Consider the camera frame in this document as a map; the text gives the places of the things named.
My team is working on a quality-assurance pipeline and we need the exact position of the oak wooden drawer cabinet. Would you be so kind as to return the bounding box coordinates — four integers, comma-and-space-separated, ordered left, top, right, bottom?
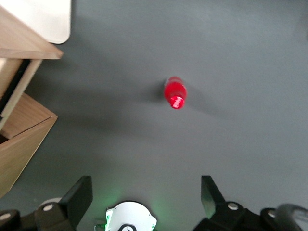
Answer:
0, 92, 59, 199

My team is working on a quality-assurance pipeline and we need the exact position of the cream plastic tray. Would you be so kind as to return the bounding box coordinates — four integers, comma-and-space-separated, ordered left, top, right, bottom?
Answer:
13, 0, 72, 45

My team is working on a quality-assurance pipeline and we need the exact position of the red plastic bottle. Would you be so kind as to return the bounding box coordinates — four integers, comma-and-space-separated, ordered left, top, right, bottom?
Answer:
164, 76, 188, 111

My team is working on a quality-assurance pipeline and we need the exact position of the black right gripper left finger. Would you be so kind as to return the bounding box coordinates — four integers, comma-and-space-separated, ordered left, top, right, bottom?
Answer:
0, 175, 93, 231

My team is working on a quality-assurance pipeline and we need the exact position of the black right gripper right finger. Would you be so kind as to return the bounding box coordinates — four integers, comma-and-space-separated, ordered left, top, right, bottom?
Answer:
192, 175, 302, 231

